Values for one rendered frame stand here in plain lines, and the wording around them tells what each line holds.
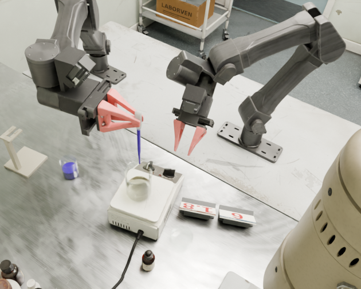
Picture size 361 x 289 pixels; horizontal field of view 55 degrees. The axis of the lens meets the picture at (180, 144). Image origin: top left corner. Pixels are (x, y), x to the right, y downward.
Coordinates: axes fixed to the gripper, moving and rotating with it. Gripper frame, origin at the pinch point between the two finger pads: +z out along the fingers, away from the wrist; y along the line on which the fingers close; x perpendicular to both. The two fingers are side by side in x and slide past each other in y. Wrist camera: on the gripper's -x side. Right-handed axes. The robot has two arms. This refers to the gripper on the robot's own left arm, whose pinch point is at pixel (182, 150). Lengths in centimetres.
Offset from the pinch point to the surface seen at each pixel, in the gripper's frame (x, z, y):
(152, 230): -6.3, 19.5, 0.2
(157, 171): 4.7, 7.3, -5.2
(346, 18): 235, -159, 64
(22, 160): 2.6, 16.4, -41.6
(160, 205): -5.8, 13.7, 0.2
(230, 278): -4.4, 23.8, 20.2
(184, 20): 191, -104, -64
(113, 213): -7.2, 18.9, -9.4
